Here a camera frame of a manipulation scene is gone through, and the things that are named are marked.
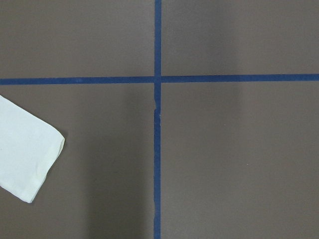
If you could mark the cream long-sleeve cat shirt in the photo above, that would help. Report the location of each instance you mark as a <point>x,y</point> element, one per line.
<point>28,148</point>

